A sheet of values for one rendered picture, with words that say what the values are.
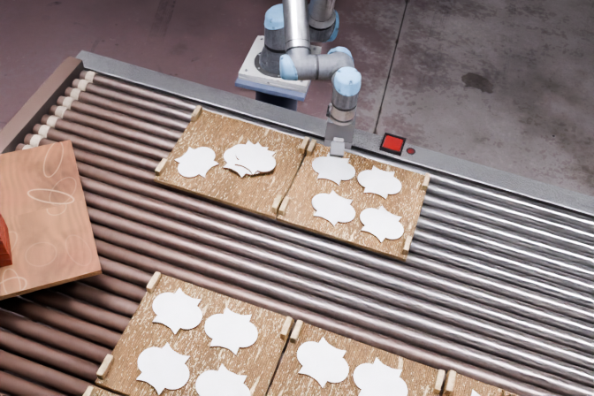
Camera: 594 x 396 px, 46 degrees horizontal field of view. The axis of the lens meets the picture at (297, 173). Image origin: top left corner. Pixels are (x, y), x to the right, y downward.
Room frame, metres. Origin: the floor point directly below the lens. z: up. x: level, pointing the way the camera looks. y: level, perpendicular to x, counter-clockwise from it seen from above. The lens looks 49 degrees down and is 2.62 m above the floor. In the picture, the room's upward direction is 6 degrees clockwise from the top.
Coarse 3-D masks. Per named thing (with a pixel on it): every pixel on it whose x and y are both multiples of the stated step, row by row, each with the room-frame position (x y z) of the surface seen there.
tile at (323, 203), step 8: (312, 200) 1.38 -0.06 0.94; (320, 200) 1.38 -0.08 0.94; (328, 200) 1.38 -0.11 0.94; (336, 200) 1.39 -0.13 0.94; (344, 200) 1.39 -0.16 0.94; (352, 200) 1.39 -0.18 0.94; (320, 208) 1.35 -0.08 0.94; (328, 208) 1.35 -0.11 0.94; (336, 208) 1.36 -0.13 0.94; (344, 208) 1.36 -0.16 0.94; (352, 208) 1.36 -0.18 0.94; (320, 216) 1.32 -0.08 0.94; (328, 216) 1.32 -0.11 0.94; (336, 216) 1.32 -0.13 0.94; (344, 216) 1.33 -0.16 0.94; (352, 216) 1.33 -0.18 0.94; (336, 224) 1.30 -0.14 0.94
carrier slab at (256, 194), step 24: (216, 120) 1.69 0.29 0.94; (240, 120) 1.70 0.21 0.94; (192, 144) 1.57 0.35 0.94; (216, 144) 1.58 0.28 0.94; (264, 144) 1.60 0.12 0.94; (288, 144) 1.61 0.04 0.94; (168, 168) 1.45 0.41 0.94; (216, 168) 1.47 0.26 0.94; (288, 168) 1.51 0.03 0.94; (192, 192) 1.37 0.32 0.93; (216, 192) 1.38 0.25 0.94; (240, 192) 1.39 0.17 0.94; (264, 192) 1.40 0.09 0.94; (264, 216) 1.31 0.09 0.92
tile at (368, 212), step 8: (384, 208) 1.38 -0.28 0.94; (360, 216) 1.33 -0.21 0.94; (368, 216) 1.34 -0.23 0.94; (376, 216) 1.34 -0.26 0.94; (384, 216) 1.34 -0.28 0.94; (392, 216) 1.35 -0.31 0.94; (368, 224) 1.31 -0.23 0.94; (376, 224) 1.31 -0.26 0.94; (384, 224) 1.31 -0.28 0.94; (392, 224) 1.32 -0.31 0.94; (400, 224) 1.32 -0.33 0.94; (368, 232) 1.28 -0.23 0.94; (376, 232) 1.28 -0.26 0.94; (384, 232) 1.28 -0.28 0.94; (392, 232) 1.28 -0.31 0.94; (400, 232) 1.29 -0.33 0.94
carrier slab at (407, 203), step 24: (360, 168) 1.54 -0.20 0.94; (384, 168) 1.55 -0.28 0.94; (288, 192) 1.41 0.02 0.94; (312, 192) 1.42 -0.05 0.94; (336, 192) 1.43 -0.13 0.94; (360, 192) 1.44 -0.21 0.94; (408, 192) 1.46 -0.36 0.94; (288, 216) 1.31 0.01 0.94; (312, 216) 1.32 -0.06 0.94; (408, 216) 1.36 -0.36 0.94; (360, 240) 1.25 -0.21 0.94; (384, 240) 1.26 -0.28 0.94
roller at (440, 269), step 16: (32, 144) 1.52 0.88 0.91; (80, 160) 1.48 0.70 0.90; (96, 160) 1.47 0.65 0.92; (112, 160) 1.48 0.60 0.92; (128, 176) 1.43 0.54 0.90; (144, 176) 1.43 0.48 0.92; (176, 192) 1.39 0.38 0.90; (336, 240) 1.26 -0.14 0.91; (384, 256) 1.22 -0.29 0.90; (416, 256) 1.22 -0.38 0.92; (432, 272) 1.18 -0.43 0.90; (448, 272) 1.18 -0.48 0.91; (464, 272) 1.18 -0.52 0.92; (480, 288) 1.15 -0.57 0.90; (496, 288) 1.14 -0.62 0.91; (512, 288) 1.14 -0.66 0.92; (544, 304) 1.11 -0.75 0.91; (560, 304) 1.11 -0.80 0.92; (592, 320) 1.07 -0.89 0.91
